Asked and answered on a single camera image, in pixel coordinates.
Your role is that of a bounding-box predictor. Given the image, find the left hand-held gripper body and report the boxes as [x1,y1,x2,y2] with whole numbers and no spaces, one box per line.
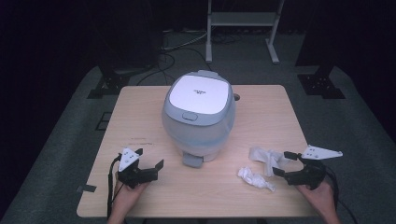
[117,147,160,189]

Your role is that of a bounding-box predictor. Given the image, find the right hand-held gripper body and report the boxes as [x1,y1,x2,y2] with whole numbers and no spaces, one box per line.
[284,145,344,191]

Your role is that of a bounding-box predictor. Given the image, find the white grey pedal trash can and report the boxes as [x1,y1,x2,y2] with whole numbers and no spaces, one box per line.
[161,69,236,169]

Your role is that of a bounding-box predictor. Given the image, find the person's right hand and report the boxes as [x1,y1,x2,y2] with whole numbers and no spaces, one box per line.
[295,180,339,218]

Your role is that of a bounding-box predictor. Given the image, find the person's left hand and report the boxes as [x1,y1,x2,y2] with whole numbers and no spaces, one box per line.
[112,181,149,218]

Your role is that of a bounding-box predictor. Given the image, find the balled crumpled white tissue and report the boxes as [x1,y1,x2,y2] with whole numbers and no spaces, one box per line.
[237,165,276,192]

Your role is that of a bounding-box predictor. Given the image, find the floor socket box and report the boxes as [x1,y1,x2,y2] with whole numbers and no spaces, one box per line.
[94,111,114,132]

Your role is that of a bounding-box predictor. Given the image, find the grey tape strip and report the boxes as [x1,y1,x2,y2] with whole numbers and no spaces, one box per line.
[76,184,98,194]

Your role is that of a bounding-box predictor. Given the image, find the black stand base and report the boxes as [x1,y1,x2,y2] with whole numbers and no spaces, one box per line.
[86,63,157,100]
[296,64,347,100]

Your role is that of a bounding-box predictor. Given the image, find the white metal stand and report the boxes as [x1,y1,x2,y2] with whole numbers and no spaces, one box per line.
[205,0,285,65]

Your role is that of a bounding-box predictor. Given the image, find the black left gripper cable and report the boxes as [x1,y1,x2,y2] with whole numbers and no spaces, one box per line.
[106,154,123,220]

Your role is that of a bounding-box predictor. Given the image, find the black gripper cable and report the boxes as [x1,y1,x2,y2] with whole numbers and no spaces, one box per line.
[323,166,360,224]
[106,154,123,220]

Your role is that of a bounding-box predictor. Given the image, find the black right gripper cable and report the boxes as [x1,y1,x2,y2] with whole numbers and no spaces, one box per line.
[323,166,360,224]

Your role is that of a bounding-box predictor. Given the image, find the bundle of floor cables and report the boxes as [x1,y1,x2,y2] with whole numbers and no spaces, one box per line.
[135,28,213,87]

